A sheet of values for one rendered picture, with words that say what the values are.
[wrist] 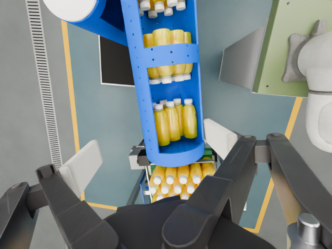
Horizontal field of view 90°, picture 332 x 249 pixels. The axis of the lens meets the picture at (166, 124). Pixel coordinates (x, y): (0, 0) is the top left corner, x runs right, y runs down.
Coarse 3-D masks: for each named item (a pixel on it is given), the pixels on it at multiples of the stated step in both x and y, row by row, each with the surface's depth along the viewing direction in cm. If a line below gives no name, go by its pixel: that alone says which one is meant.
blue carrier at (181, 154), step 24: (192, 0) 66; (144, 24) 76; (168, 24) 78; (192, 24) 69; (144, 48) 58; (168, 48) 56; (192, 48) 60; (144, 72) 61; (192, 72) 77; (144, 96) 64; (168, 96) 88; (192, 96) 82; (144, 120) 69; (168, 144) 90; (192, 144) 86
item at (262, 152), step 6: (234, 132) 16; (258, 144) 13; (264, 144) 12; (258, 150) 12; (264, 150) 12; (258, 156) 13; (264, 156) 12; (270, 156) 12; (258, 162) 13; (264, 162) 13; (270, 162) 12
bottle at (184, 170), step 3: (186, 165) 96; (189, 165) 102; (180, 168) 93; (183, 168) 92; (186, 168) 93; (189, 168) 97; (177, 171) 95; (180, 171) 91; (183, 171) 91; (186, 171) 91; (189, 171) 94; (177, 174) 93; (180, 174) 90; (183, 174) 90; (186, 174) 90; (189, 174) 92; (186, 177) 89
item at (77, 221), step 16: (48, 176) 12; (48, 192) 10; (64, 192) 10; (64, 208) 8; (80, 208) 7; (64, 224) 7; (80, 224) 6; (96, 224) 6; (64, 240) 9; (80, 240) 5; (96, 240) 5; (112, 240) 5
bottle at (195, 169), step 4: (192, 164) 97; (196, 164) 95; (200, 164) 97; (192, 168) 92; (196, 168) 91; (200, 168) 92; (192, 172) 90; (196, 172) 89; (200, 172) 90; (192, 176) 89; (200, 176) 89
